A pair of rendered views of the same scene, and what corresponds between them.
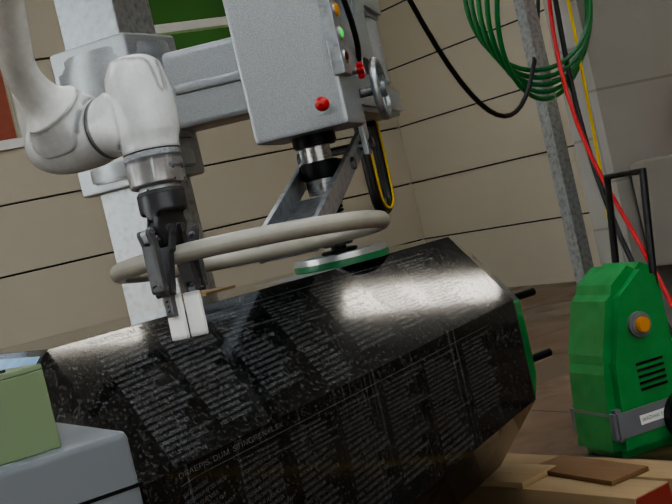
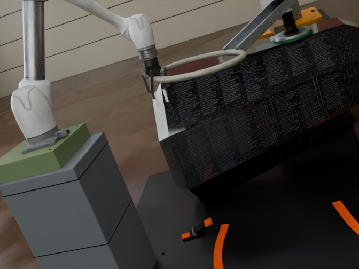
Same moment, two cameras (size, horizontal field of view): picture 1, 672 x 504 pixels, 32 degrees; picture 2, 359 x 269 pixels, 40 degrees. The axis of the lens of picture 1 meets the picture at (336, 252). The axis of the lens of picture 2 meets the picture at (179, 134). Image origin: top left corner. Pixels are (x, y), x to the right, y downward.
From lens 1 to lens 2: 1.68 m
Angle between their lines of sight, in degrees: 52
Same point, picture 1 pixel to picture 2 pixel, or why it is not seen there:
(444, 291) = (324, 55)
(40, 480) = (54, 176)
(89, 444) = (64, 169)
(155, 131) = (140, 44)
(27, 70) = (110, 20)
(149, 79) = (136, 26)
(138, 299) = not seen: hidden behind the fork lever
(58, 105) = (123, 28)
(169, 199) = (147, 64)
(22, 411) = (51, 160)
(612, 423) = not seen: outside the picture
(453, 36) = not seen: outside the picture
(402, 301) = (300, 61)
